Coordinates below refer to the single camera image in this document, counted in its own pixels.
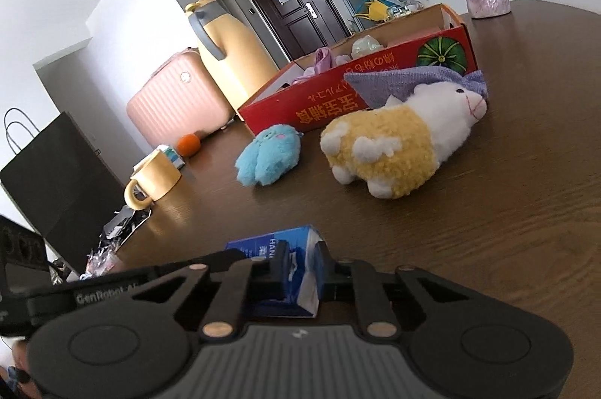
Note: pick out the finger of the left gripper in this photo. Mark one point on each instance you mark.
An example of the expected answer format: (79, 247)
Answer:
(220, 261)

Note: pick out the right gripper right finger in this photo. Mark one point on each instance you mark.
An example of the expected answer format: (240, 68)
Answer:
(360, 288)

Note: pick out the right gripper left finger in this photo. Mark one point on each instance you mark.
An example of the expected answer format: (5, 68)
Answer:
(239, 289)

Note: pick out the blue tissue pack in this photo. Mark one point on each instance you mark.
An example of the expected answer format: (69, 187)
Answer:
(293, 288)

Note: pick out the blue plush toy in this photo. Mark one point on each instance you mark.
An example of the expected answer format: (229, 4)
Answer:
(271, 154)

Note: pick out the yellow white plush sheep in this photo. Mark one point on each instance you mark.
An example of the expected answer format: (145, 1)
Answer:
(396, 148)

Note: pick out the mauve towel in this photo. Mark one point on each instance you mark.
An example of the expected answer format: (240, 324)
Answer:
(309, 73)

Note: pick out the person left hand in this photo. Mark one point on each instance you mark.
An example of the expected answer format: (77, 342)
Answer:
(16, 381)

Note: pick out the yellow mug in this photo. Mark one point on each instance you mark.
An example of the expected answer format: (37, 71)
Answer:
(151, 181)

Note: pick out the black paper bag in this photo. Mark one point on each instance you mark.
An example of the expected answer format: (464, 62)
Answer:
(64, 190)

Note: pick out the orange fruit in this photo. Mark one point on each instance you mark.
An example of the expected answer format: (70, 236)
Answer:
(188, 145)

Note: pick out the pink suitcase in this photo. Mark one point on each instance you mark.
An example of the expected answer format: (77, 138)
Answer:
(179, 99)

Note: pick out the purple knitted cloth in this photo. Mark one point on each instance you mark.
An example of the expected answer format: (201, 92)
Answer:
(375, 88)

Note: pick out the red cardboard box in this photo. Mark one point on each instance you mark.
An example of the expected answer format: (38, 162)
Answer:
(426, 47)

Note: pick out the yellow thermos jug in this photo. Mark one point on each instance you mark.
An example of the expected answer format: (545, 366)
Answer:
(231, 51)

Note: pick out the dark brown door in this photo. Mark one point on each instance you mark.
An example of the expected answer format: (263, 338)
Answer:
(303, 26)

